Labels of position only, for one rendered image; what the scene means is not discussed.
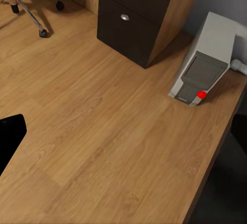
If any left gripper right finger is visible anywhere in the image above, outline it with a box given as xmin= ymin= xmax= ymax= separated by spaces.
xmin=231 ymin=114 xmax=247 ymax=155

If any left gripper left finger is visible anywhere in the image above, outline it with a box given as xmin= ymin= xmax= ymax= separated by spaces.
xmin=0 ymin=114 xmax=27 ymax=176

